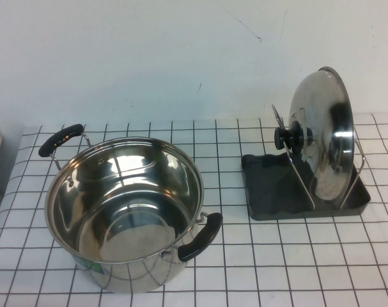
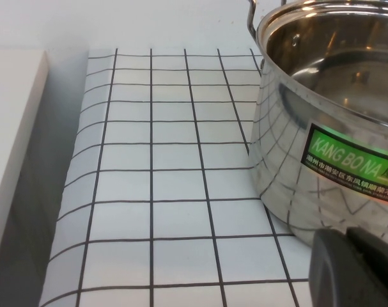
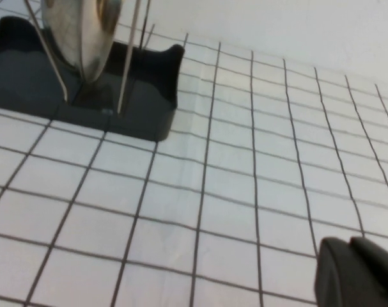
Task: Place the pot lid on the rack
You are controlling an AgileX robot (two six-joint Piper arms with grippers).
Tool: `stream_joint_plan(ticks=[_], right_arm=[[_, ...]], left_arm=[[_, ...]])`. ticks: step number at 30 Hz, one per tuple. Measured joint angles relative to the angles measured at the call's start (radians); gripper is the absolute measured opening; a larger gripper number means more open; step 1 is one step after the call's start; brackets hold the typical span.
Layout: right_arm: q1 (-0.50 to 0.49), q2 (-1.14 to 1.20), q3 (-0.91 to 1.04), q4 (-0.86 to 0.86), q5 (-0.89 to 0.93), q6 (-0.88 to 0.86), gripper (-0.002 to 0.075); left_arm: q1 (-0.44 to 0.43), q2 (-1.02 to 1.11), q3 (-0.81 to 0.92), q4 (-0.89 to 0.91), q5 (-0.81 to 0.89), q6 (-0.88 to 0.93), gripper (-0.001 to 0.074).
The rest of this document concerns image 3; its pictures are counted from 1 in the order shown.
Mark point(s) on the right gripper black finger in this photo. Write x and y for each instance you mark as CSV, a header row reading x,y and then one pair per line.
x,y
356,275

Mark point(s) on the steel pot lid black knob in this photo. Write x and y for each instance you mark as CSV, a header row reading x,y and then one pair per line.
x,y
85,38

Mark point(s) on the white black-grid tablecloth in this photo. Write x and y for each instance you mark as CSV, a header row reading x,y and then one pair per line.
x,y
213,192

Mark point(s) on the dark grey plastic drip tray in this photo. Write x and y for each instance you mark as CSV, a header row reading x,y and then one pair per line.
x,y
149,96

